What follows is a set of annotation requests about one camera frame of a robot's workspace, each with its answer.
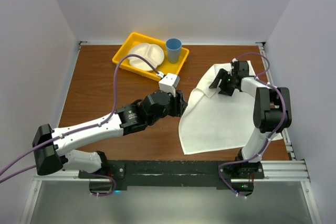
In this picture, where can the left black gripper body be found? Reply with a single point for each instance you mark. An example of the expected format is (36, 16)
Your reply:
(175, 109)

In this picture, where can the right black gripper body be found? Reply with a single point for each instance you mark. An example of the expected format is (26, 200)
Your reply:
(227, 84)

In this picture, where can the white cloth napkin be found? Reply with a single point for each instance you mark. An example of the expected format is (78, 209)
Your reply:
(214, 122)

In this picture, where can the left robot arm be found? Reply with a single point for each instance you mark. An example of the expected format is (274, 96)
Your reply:
(57, 149)

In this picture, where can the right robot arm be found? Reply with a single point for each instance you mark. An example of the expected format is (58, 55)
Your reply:
(272, 109)

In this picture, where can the yellow plastic tray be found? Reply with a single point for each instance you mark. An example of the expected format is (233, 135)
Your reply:
(166, 67)

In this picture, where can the blue plastic cup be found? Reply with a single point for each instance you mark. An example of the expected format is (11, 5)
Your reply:
(173, 49)

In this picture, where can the white divided plate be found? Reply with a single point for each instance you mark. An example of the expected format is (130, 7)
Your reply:
(153, 53)

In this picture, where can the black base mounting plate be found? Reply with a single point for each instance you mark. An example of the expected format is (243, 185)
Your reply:
(218, 174)

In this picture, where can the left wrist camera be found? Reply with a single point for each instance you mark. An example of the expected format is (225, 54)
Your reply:
(168, 82)

